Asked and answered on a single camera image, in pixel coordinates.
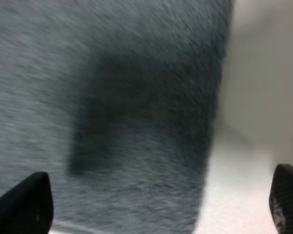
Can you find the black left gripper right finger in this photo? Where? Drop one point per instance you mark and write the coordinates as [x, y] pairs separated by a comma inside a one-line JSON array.
[[281, 199]]

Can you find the grey towel with orange pattern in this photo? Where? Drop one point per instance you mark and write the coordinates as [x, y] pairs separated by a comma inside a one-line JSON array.
[[116, 100]]

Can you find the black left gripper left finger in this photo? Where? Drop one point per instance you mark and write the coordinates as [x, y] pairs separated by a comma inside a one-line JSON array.
[[27, 208]]

